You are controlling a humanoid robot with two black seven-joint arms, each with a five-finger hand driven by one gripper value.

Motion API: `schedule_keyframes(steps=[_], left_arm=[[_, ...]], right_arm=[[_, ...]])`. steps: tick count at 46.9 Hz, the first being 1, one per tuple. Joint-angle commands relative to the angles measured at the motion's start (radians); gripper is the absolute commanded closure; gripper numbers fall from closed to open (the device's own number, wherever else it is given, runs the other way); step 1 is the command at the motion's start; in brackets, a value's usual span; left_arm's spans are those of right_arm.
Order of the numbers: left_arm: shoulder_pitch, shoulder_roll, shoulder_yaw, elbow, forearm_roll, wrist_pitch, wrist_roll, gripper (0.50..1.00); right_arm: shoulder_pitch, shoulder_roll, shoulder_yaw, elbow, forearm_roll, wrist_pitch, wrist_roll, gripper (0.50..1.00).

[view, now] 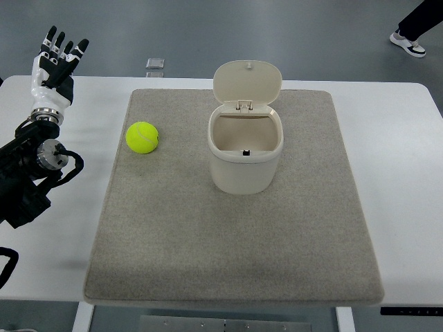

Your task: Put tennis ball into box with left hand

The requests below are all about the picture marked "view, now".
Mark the floor socket plate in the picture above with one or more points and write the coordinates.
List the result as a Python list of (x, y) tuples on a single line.
[(155, 63)]

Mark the white right table leg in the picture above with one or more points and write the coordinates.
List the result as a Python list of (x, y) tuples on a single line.
[(345, 319)]

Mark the black table control panel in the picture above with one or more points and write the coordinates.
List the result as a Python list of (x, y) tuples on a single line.
[(418, 311)]

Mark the metal base plate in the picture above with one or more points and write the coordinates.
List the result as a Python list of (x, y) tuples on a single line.
[(171, 323)]

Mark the white table leg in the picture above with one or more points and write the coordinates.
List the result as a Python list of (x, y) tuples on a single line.
[(83, 317), (345, 319)]

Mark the white left table leg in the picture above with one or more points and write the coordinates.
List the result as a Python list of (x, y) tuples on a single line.
[(83, 317)]

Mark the yellow tennis ball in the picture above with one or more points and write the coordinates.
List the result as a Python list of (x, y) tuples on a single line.
[(142, 137)]

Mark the grey felt mat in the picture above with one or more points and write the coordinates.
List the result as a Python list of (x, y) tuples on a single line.
[(168, 234)]

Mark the person leg with sneaker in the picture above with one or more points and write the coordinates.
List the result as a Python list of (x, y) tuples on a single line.
[(424, 17)]

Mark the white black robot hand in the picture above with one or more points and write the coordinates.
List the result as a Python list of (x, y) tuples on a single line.
[(52, 83)]

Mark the beige lidded bin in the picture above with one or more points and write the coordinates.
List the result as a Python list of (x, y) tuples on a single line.
[(245, 134)]

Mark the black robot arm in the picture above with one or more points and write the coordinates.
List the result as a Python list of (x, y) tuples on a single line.
[(32, 164)]

